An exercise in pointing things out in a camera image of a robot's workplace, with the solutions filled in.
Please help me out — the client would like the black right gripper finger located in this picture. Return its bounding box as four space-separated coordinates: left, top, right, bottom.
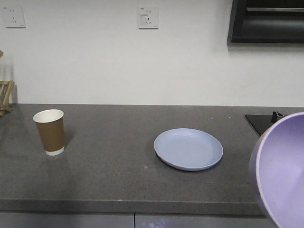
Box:
271 111 284 123

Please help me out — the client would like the purple plastic bowl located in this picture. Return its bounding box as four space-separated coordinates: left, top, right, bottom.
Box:
249 113 304 228

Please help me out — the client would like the brown paper cup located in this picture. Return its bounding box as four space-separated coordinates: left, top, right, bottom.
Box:
33 109 65 156

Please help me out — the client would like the light blue plastic plate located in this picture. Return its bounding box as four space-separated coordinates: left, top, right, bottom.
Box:
154 128 224 171

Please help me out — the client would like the black induction cooktop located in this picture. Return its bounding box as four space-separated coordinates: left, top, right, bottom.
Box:
245 114 275 136

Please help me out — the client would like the wooden rack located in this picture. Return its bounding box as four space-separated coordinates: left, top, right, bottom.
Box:
0 49 15 117

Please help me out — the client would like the white wall socket centre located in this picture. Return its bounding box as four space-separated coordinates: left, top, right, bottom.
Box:
137 6 159 29

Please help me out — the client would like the white wall socket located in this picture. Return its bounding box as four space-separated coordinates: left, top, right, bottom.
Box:
137 6 159 29
1 5 26 28

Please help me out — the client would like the white wall socket left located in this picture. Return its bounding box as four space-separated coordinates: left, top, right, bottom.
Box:
1 5 26 28

